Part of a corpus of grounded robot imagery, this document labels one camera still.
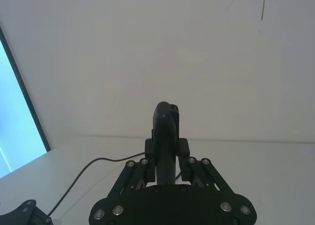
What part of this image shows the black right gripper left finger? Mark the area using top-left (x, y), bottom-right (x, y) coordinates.
top-left (105, 128), bottom-right (158, 200)

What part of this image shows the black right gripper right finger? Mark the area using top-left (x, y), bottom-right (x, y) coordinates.
top-left (177, 137), bottom-right (235, 194)

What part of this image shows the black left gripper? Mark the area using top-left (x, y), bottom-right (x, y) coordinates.
top-left (0, 199), bottom-right (53, 225)

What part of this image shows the black corded tool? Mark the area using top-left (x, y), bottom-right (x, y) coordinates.
top-left (151, 101), bottom-right (181, 186)

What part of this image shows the thin black cord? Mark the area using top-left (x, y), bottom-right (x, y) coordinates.
top-left (46, 150), bottom-right (148, 217)

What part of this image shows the bright panel with black frame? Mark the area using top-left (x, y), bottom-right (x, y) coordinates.
top-left (0, 25), bottom-right (52, 179)

